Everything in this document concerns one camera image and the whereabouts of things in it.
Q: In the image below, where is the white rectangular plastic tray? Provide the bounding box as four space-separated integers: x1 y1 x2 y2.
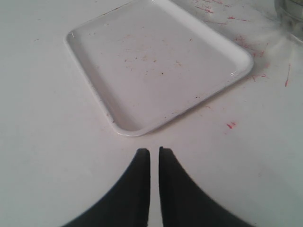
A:
65 0 253 137

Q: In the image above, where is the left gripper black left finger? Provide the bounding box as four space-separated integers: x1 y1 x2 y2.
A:
65 148 150 227

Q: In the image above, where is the steel bowl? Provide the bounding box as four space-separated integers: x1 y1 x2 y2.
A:
275 0 303 41

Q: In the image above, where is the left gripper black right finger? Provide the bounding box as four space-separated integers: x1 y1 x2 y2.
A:
159 147 251 227

